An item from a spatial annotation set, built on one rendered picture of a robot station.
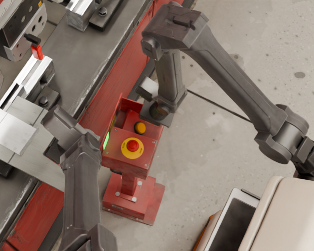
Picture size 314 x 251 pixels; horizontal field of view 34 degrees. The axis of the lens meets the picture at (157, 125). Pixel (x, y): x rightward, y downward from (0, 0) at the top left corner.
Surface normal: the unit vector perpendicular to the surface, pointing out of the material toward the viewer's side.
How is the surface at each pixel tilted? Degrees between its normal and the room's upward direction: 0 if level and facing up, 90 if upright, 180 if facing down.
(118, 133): 0
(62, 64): 0
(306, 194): 42
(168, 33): 30
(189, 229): 0
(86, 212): 60
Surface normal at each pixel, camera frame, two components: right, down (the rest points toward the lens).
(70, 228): -0.68, -0.63
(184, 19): -0.40, -0.50
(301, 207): -0.54, -0.58
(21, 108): 0.07, -0.38
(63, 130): 0.06, 0.31
